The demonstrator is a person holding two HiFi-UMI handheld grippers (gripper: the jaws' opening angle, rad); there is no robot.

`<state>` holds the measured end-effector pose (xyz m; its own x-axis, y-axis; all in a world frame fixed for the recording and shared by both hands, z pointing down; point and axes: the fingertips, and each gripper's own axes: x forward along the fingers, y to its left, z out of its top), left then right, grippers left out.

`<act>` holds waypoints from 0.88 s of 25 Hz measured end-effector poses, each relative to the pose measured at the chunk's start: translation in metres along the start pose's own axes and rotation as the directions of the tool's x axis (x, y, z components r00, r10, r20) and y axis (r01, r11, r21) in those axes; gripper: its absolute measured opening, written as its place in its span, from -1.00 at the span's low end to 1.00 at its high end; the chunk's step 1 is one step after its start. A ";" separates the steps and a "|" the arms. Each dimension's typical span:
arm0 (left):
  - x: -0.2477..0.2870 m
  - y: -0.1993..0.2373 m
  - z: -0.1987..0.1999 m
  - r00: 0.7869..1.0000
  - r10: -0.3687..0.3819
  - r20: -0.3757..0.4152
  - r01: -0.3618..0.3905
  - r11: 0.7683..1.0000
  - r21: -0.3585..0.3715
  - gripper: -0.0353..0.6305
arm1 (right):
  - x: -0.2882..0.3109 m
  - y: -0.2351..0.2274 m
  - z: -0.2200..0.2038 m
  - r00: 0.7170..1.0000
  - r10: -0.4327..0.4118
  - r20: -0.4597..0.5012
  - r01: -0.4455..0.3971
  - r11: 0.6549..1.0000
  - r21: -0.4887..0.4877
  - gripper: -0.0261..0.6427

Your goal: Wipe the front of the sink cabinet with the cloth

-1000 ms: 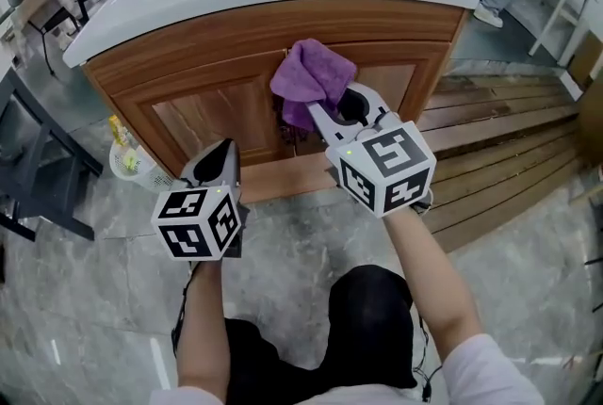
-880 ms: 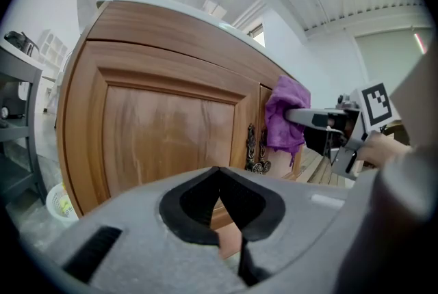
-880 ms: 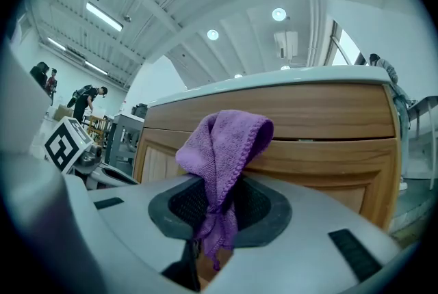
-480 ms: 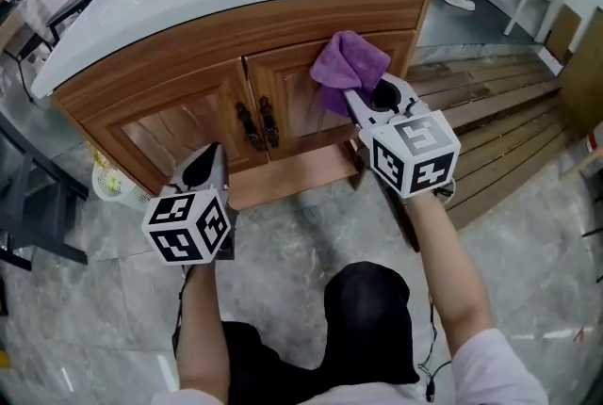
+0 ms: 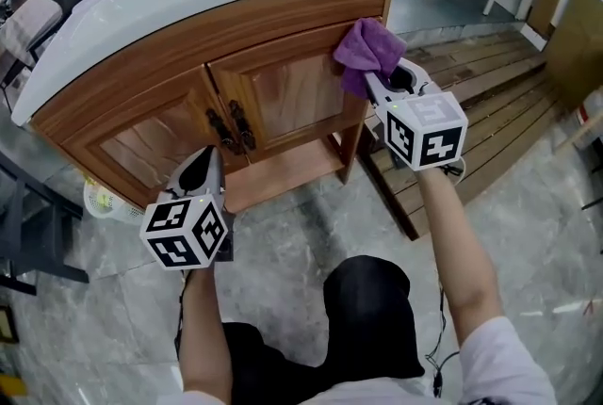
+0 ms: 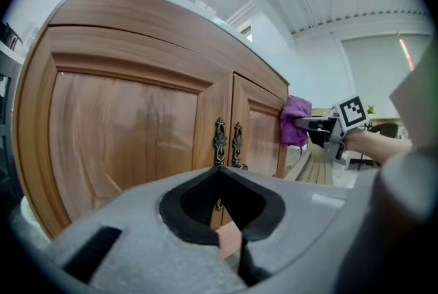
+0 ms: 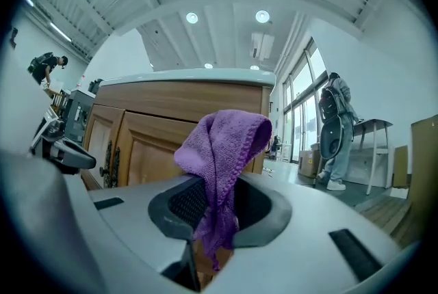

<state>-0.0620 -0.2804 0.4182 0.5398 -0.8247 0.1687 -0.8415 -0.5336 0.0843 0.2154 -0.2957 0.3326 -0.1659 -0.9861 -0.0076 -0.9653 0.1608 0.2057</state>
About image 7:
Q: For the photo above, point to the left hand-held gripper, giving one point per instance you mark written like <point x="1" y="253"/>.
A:
<point x="48" y="132"/>

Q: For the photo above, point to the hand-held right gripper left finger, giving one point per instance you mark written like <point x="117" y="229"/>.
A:
<point x="137" y="214"/>

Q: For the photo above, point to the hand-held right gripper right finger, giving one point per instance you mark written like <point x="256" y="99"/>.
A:
<point x="308" y="251"/>

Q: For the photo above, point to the wooden cabinet door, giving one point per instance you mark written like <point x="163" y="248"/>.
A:
<point x="154" y="149"/>
<point x="99" y="128"/>

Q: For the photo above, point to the purple cloth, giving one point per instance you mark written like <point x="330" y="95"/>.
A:
<point x="226" y="149"/>

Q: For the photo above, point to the grey metal cabinet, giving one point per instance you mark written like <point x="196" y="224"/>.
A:
<point x="77" y="121"/>

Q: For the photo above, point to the brown wooden vanity cabinet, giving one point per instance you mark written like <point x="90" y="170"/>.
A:
<point x="178" y="97"/>

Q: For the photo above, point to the wooden slat platform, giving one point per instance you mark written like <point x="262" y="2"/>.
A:
<point x="386" y="217"/>

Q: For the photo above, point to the brown cardboard box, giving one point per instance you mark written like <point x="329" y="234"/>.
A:
<point x="308" y="162"/>

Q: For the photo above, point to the black shell chair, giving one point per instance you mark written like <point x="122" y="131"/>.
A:
<point x="332" y="139"/>

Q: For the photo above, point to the tube ceiling light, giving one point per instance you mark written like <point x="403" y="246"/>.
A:
<point x="61" y="31"/>
<point x="28" y="0"/>

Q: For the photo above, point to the brown cardboard panel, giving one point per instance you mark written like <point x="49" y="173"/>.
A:
<point x="422" y="166"/>

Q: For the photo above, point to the white table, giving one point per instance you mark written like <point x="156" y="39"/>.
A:
<point x="373" y="122"/>

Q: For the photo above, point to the round ceiling light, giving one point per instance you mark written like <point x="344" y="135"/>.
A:
<point x="262" y="15"/>
<point x="254" y="67"/>
<point x="191" y="17"/>
<point x="208" y="65"/>

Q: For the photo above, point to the ceiling air vent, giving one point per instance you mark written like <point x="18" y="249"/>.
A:
<point x="263" y="44"/>

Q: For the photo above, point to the glass window wall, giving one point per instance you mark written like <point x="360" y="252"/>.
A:
<point x="301" y="97"/>

